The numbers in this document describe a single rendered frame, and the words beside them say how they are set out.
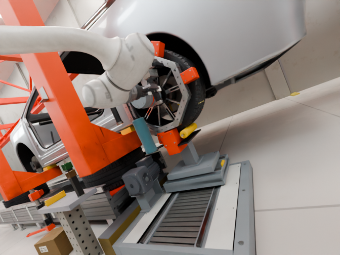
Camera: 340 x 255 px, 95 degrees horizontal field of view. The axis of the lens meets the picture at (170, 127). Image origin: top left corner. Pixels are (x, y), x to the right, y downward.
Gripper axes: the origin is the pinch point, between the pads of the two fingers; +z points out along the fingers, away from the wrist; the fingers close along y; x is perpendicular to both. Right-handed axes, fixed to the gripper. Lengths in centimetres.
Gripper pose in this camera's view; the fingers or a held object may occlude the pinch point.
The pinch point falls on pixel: (154, 90)
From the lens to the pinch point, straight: 89.0
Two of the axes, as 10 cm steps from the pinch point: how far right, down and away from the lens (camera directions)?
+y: 8.0, -3.2, -5.0
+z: 4.4, -2.5, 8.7
